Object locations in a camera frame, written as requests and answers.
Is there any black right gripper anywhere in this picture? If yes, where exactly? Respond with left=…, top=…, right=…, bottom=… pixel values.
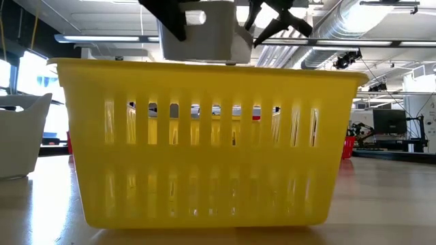
left=244, top=0, right=313, bottom=48

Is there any white plastic storage bin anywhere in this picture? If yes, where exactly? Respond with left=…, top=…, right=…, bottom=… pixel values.
left=149, top=103, right=180, bottom=118
left=158, top=0, right=253, bottom=65
left=0, top=93, right=53, bottom=180

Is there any yellow slotted plastic basket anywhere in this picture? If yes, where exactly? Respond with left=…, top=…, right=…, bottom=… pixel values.
left=46, top=57, right=370, bottom=229

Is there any overhead light bar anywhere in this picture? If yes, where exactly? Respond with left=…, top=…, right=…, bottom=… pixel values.
left=54, top=33, right=436, bottom=48

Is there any black ceiling spotlight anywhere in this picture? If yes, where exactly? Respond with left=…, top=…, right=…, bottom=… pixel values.
left=367, top=81, right=388, bottom=93
left=332, top=50, right=363, bottom=71

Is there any black computer monitor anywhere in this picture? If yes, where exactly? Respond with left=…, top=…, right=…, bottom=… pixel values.
left=372, top=108, right=408, bottom=135

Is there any black metal stand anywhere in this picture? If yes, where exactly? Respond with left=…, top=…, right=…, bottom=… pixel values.
left=405, top=114, right=429, bottom=153

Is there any silver ventilation duct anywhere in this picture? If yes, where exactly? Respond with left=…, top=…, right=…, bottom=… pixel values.
left=284, top=0, right=389, bottom=71

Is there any black ceiling rail fixture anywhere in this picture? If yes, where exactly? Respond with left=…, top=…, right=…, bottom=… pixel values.
left=360, top=0, right=420, bottom=15

